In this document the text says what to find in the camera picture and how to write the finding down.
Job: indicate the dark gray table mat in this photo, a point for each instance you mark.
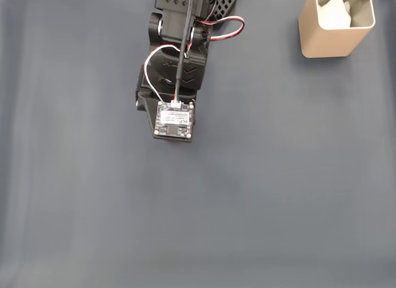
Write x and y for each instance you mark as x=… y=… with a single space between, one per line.
x=198 y=207

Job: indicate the white crumpled paper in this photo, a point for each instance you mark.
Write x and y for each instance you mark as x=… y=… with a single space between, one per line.
x=334 y=12

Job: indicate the camera circuit board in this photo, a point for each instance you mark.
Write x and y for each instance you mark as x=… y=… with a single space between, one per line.
x=173 y=120

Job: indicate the beige box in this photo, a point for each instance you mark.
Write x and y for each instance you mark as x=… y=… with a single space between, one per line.
x=328 y=43

